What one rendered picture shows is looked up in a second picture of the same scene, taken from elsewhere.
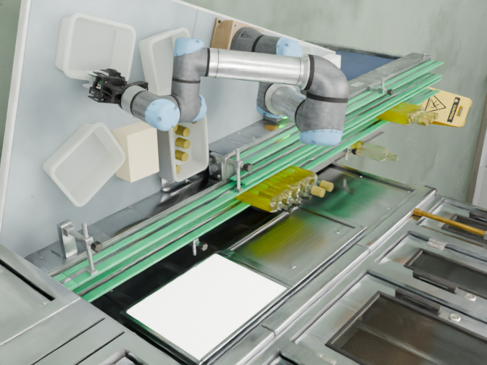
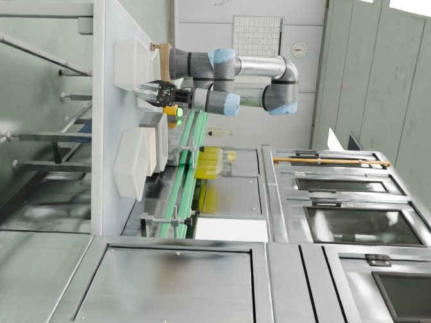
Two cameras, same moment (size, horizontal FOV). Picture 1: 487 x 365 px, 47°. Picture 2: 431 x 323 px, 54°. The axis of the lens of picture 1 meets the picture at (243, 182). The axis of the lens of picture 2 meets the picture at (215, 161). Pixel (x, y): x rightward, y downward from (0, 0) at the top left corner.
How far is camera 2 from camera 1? 114 cm
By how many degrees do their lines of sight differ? 35
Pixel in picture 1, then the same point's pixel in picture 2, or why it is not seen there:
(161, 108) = (237, 99)
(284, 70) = (273, 66)
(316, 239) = (244, 190)
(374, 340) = (331, 230)
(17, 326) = (260, 272)
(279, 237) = (222, 195)
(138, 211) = (149, 200)
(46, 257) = not seen: hidden behind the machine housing
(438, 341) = (356, 218)
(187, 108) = not seen: hidden behind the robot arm
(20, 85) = (104, 102)
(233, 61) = (251, 62)
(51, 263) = not seen: hidden behind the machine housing
